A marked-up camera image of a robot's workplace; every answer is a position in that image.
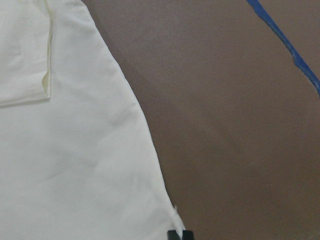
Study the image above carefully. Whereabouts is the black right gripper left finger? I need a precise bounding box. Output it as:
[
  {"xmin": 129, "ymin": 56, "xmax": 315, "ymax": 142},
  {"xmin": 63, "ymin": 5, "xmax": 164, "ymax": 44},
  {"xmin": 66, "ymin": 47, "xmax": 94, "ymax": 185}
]
[{"xmin": 167, "ymin": 230, "xmax": 181, "ymax": 240}]

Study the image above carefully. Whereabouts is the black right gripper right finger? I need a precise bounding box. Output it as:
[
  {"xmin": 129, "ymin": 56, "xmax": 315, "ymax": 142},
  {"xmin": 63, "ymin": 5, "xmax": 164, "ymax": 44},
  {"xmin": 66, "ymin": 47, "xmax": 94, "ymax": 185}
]
[{"xmin": 182, "ymin": 230, "xmax": 194, "ymax": 240}]

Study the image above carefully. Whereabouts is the cream long sleeve shirt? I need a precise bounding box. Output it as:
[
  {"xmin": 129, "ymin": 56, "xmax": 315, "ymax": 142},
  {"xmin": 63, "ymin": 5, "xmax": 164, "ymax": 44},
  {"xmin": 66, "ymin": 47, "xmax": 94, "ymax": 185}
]
[{"xmin": 0, "ymin": 0, "xmax": 185, "ymax": 240}]

